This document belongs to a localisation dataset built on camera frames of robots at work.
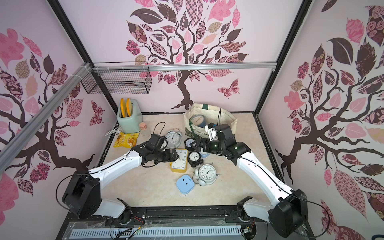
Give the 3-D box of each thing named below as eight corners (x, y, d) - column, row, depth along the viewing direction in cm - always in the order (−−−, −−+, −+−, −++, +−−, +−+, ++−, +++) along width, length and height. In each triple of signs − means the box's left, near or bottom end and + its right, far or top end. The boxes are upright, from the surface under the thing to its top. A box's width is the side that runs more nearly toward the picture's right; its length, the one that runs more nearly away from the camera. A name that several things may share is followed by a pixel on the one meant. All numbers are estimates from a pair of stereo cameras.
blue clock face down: (174, 185, 86) (173, 183, 83) (185, 174, 90) (185, 171, 87) (184, 197, 81) (184, 195, 78) (196, 185, 86) (196, 183, 83)
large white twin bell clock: (196, 189, 83) (196, 187, 80) (190, 171, 90) (190, 168, 87) (219, 181, 86) (220, 179, 83) (212, 164, 93) (213, 161, 90)
